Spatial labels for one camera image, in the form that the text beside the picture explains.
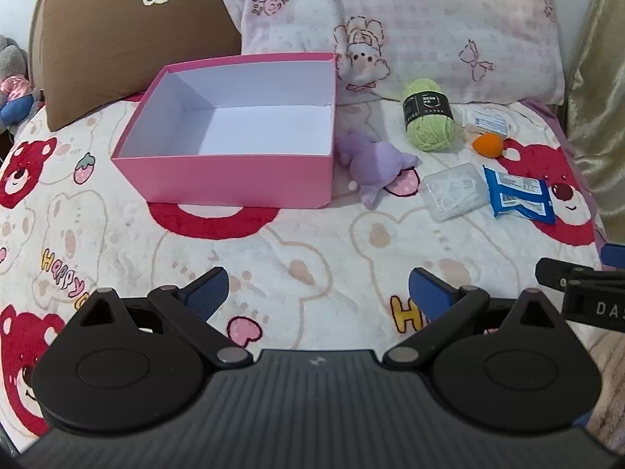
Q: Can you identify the pink checked pillow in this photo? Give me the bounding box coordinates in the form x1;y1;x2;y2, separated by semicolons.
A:
212;0;567;106

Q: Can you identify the purple plush toy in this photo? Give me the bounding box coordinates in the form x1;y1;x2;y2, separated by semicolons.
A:
337;128;421;211

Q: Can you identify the blue snack packet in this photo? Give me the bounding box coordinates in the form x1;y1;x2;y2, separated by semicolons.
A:
482;165;557;226

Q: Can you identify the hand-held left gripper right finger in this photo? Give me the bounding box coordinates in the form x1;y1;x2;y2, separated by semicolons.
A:
383;268;570;367

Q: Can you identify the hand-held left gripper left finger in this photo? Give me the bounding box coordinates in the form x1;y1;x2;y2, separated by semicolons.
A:
63;267;253;367

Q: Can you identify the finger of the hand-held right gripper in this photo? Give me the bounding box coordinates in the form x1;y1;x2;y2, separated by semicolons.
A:
536;258;625;290
602;243;625;270

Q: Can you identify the grey plush toy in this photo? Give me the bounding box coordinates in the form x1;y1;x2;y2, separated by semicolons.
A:
0;34;45;132

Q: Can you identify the pink cardboard box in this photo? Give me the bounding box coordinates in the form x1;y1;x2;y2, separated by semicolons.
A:
111;53;339;210

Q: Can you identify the small white packet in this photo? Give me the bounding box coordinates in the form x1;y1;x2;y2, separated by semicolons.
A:
461;105;518;138

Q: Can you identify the brown pillow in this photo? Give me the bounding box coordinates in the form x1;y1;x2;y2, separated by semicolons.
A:
41;0;242;132

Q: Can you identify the green yarn ball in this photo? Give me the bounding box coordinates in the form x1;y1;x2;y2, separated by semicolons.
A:
402;78;457;152

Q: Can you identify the gold satin curtain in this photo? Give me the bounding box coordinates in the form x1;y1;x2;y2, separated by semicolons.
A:
561;0;625;245

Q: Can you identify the orange makeup sponge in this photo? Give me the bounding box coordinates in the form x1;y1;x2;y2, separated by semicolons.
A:
471;133;506;159

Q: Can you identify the clear plastic floss pick box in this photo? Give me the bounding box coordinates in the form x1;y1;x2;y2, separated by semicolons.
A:
421;163;490;224

